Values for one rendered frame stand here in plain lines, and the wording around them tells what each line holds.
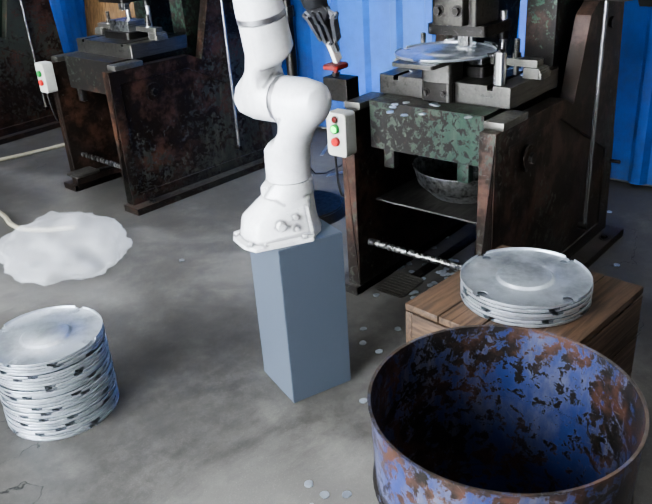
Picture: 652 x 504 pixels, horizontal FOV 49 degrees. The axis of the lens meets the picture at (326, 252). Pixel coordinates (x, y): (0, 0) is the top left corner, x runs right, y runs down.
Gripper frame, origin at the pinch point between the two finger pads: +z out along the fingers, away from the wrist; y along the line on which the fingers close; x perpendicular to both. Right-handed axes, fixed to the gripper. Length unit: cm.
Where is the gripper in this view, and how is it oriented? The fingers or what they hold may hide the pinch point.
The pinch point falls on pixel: (334, 51)
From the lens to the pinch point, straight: 228.9
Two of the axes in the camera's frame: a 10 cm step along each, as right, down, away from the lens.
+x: 5.6, -7.2, 4.2
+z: 3.4, 6.6, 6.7
